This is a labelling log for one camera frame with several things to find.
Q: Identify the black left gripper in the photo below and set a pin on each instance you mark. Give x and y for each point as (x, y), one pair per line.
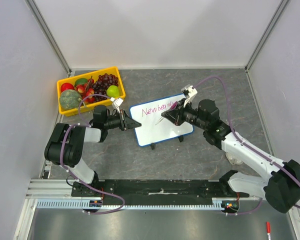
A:
(126, 122)

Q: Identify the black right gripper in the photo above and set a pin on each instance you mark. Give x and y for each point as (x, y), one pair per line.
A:
(177, 115)

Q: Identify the blue framed whiteboard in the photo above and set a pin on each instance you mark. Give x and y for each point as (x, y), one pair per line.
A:
(155, 129)

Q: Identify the magenta capped whiteboard marker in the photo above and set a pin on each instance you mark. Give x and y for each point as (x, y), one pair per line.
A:
(166, 114)

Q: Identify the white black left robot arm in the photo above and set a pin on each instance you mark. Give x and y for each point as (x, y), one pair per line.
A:
(65, 147)

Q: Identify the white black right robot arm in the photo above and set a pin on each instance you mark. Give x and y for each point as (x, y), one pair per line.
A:
(278, 181)

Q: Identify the green apple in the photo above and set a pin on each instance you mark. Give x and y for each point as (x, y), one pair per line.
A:
(113, 91)

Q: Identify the dark purple grape bunch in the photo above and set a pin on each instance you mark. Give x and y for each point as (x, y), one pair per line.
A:
(101, 85)

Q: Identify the yellow plastic fruit bin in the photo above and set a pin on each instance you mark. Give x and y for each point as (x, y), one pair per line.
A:
(92, 78)

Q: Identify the red yellow small fruits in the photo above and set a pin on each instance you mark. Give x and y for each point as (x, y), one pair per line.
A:
(86, 92)

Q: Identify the green netted melon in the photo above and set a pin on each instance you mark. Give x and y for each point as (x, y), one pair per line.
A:
(70, 99)

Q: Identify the green lime fruit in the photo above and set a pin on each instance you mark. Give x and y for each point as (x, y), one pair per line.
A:
(80, 81)

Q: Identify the red apple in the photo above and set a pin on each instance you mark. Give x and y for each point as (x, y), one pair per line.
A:
(66, 86)

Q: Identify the white bead eraser pad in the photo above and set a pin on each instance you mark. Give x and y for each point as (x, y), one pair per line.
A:
(233, 160)

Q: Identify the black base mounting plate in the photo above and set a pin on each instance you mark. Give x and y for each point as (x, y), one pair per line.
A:
(163, 192)

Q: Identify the red marker pen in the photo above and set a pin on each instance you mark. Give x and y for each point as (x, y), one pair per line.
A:
(268, 230)

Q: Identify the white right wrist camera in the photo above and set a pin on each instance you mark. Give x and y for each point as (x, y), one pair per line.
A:
(189, 92)

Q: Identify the aluminium frame rail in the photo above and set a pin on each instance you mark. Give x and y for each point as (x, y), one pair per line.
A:
(48, 189)

